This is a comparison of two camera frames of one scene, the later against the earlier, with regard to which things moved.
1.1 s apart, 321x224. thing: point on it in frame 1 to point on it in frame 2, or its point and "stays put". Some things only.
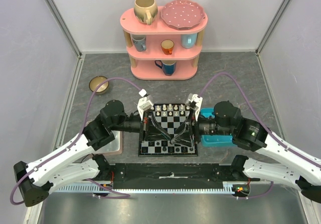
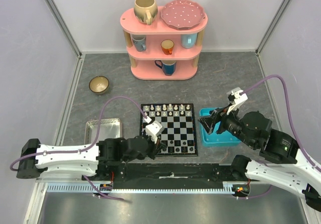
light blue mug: (188, 41) stays put
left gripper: (151, 128) to (155, 149)
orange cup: (167, 45) stays put
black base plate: (139, 175) stays put
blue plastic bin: (223, 140) stays put
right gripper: (194, 127) to (216, 122)
